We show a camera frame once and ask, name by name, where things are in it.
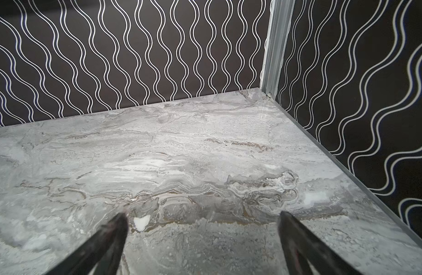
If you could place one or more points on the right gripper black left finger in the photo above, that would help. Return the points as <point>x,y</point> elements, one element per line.
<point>100,254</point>

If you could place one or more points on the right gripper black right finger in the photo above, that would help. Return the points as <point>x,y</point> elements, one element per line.
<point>304,252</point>

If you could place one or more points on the aluminium corner post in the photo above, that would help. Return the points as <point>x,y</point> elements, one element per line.
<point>278,29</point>

